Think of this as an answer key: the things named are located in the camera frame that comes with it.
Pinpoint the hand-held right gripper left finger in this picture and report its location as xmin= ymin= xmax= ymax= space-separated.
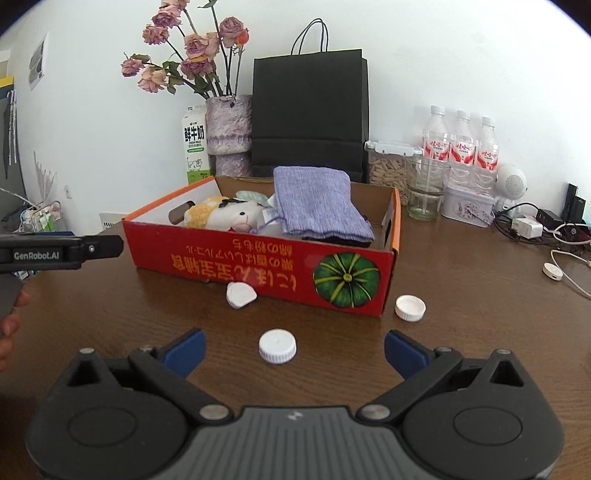
xmin=66 ymin=329 xmax=232 ymax=425

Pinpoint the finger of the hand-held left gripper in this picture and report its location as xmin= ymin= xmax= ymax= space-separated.
xmin=82 ymin=235 xmax=124 ymax=262

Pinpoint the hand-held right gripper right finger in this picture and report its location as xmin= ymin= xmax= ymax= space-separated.
xmin=356 ymin=329 xmax=526 ymax=424

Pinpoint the white bottle cap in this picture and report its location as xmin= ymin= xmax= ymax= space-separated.
xmin=226 ymin=282 xmax=258 ymax=309
xmin=259 ymin=329 xmax=297 ymax=366
xmin=395 ymin=295 xmax=427 ymax=323

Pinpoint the red cardboard box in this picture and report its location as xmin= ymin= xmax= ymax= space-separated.
xmin=122 ymin=175 xmax=402 ymax=319

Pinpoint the yellow white plush toy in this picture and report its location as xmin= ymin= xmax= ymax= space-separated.
xmin=185 ymin=196 xmax=263 ymax=232

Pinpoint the purple knit cloth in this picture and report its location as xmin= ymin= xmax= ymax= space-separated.
xmin=272 ymin=166 xmax=375 ymax=242

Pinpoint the clear seed container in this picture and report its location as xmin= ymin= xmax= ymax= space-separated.
xmin=365 ymin=140 xmax=424 ymax=206

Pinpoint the person's left hand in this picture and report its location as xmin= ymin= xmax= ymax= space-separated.
xmin=0 ymin=292 xmax=31 ymax=373

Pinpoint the green white milk carton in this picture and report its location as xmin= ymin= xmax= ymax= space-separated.
xmin=180 ymin=104 xmax=211 ymax=186

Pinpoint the white printed tin box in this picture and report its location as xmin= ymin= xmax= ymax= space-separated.
xmin=441 ymin=185 xmax=496 ymax=228

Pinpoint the clear drinking glass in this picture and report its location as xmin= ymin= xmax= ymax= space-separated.
xmin=406 ymin=158 xmax=451 ymax=221

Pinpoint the purple white vase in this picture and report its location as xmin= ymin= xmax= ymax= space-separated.
xmin=205 ymin=95 xmax=254 ymax=177

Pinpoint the white charger plug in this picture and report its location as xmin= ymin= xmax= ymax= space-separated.
xmin=512 ymin=218 xmax=545 ymax=240

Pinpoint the white round robot speaker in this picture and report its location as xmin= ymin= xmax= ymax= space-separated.
xmin=496 ymin=164 xmax=527 ymax=209

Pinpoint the dried rose bouquet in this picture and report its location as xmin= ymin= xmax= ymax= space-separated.
xmin=121 ymin=0 xmax=250 ymax=99

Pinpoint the black upright device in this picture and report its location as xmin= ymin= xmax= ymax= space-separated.
xmin=567 ymin=183 xmax=591 ymax=220

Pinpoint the black paper bag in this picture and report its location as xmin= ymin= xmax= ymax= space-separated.
xmin=252 ymin=18 xmax=370 ymax=184

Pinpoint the wire storage rack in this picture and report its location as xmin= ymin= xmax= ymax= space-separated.
xmin=18 ymin=200 xmax=66 ymax=232

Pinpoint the black power cable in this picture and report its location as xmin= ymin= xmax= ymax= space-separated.
xmin=494 ymin=202 xmax=541 ymax=241

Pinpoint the white charging cable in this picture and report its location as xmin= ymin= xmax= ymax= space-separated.
xmin=551 ymin=249 xmax=591 ymax=299

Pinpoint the wall poster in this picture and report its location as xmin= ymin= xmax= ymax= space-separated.
xmin=28 ymin=32 xmax=49 ymax=91

